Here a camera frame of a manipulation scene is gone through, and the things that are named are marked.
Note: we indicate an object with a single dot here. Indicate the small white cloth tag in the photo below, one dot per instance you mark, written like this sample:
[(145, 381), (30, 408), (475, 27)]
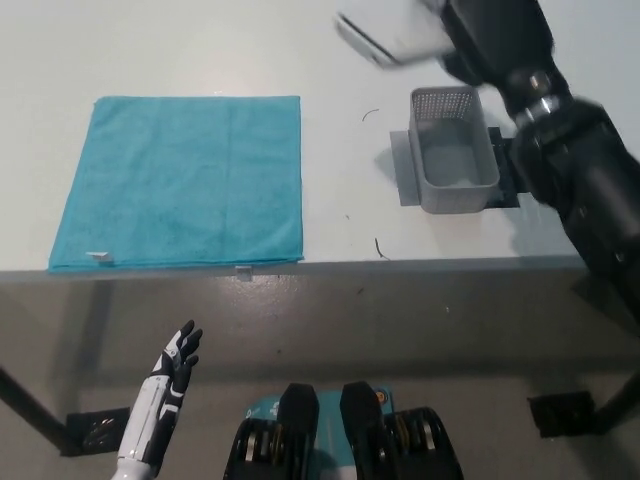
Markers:
[(99, 256)]

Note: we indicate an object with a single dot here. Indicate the grey perforated plastic basket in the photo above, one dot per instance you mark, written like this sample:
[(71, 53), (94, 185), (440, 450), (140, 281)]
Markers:
[(450, 200)]

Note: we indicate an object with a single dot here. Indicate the black table foot plate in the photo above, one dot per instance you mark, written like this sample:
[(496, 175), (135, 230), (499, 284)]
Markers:
[(560, 415), (92, 432)]

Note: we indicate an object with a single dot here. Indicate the teal microfibre cloth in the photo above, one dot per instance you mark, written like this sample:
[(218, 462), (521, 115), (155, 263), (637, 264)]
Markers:
[(175, 185)]

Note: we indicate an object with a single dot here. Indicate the white grey calculator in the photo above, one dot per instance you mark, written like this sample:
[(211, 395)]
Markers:
[(395, 30)]

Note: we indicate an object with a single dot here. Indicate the black table leg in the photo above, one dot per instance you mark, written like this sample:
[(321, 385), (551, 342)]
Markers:
[(30, 407), (622, 395)]

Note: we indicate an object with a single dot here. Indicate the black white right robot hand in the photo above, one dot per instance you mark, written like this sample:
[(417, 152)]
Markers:
[(495, 35)]

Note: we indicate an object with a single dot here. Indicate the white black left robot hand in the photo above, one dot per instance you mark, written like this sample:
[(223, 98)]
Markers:
[(167, 380)]

